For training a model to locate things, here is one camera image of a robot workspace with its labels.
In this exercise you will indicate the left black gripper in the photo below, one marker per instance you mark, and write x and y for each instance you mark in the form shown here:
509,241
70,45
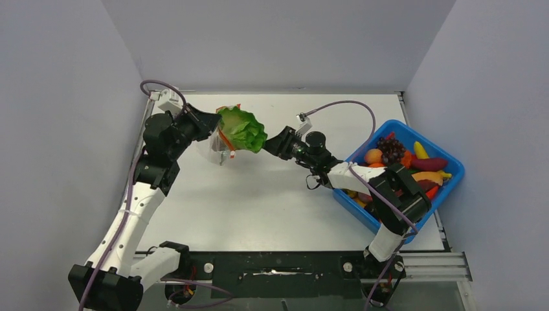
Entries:
204,122

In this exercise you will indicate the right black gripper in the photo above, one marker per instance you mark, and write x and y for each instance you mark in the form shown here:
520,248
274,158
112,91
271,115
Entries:
281,144

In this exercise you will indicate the green lettuce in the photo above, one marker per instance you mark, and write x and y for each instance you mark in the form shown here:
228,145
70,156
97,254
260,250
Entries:
241,129

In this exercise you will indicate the clear zip bag orange zipper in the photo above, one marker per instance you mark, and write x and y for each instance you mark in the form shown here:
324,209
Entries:
217,149

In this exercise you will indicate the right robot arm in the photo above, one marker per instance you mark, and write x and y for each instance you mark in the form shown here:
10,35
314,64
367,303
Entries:
399,201

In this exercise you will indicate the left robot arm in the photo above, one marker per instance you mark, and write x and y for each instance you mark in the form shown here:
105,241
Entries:
110,279

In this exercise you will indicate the peach apricot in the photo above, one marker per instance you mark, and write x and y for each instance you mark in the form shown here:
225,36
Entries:
373,156

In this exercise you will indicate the purple grapes bunch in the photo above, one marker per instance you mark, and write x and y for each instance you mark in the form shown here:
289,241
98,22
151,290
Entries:
392,150

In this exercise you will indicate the yellow banana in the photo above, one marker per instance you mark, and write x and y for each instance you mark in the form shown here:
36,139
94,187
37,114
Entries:
420,151

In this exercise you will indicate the purple sweet potato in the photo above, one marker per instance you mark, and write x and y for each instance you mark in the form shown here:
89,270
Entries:
430,164

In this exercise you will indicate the red carrot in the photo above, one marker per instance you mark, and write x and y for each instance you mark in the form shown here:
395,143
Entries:
431,193

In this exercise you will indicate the blue plastic bin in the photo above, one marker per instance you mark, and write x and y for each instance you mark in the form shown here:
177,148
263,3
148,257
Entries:
408,137

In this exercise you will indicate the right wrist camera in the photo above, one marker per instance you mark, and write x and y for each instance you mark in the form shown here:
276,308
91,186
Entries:
305,124

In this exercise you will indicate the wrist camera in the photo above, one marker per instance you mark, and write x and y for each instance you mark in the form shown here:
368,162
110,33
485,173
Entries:
305,124
167,100

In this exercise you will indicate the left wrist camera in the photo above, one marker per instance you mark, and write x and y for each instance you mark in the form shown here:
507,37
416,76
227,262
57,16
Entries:
167,100

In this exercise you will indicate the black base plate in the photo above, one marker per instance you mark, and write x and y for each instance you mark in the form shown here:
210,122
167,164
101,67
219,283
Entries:
282,274

